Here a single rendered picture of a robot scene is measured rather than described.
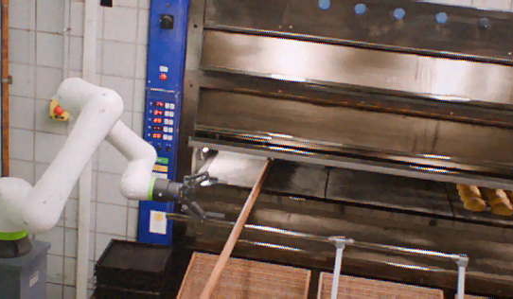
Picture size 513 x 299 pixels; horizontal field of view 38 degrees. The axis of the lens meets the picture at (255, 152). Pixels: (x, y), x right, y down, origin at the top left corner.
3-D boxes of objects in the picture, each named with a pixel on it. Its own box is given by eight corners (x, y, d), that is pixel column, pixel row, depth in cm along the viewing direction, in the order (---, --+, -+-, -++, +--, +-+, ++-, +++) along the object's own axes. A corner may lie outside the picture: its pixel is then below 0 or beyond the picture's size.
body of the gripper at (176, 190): (173, 178, 283) (197, 181, 282) (171, 198, 286) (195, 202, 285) (168, 184, 276) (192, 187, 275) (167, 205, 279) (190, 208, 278)
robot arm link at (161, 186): (150, 205, 278) (151, 182, 275) (159, 195, 289) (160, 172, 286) (166, 207, 277) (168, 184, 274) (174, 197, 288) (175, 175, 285)
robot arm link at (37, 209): (25, 231, 227) (114, 85, 239) (-5, 214, 237) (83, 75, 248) (52, 245, 237) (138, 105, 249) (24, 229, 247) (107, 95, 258)
